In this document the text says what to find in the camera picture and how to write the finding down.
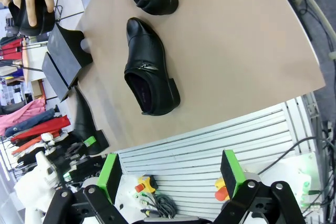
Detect black cable bundle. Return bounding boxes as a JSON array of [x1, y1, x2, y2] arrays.
[[139, 192, 179, 219]]

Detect red garment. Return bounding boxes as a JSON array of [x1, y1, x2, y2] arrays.
[[10, 115, 71, 143]]

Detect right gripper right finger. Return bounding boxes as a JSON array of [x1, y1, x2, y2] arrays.
[[214, 150, 307, 224]]

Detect white control box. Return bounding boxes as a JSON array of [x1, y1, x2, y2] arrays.
[[244, 153, 316, 209]]

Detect white metal table leg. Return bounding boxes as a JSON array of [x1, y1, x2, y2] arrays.
[[295, 0, 336, 51]]

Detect navy blue garment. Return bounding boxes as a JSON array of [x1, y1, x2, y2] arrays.
[[5, 108, 57, 137]]

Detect yellow emergency stop button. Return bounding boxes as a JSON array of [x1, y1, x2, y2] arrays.
[[214, 176, 230, 204], [134, 175, 158, 195]]

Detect aluminium profile base frame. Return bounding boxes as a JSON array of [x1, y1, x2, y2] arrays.
[[110, 95, 320, 224]]

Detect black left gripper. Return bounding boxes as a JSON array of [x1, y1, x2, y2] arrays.
[[56, 136, 106, 183]]

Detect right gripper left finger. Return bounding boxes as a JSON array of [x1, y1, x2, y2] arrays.
[[43, 152, 137, 224]]

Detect black shoe stand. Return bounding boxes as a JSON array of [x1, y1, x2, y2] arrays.
[[41, 52, 79, 103], [47, 24, 94, 88]]

